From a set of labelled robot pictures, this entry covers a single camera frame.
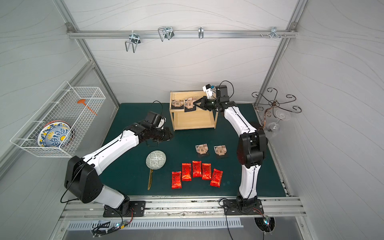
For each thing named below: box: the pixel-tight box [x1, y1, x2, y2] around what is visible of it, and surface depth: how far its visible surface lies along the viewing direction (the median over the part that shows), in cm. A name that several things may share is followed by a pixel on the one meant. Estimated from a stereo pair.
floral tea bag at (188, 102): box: [184, 97, 197, 109], surface depth 90 cm
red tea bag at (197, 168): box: [192, 160, 202, 178], surface depth 86 cm
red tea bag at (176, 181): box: [171, 171, 182, 190], surface depth 82 cm
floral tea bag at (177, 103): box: [171, 99, 184, 107], surface depth 95 cm
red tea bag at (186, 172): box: [181, 163, 192, 182], surface depth 86 cm
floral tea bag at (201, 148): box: [195, 143, 209, 155], surface depth 97 cm
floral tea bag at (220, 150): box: [213, 145, 227, 156], surface depth 97 cm
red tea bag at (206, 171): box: [201, 163, 212, 180], surface depth 86 cm
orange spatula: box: [77, 99, 98, 116], surface depth 80 cm
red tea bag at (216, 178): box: [210, 168, 223, 188], surface depth 84 cm
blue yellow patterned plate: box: [37, 120, 74, 148], surface depth 62 cm
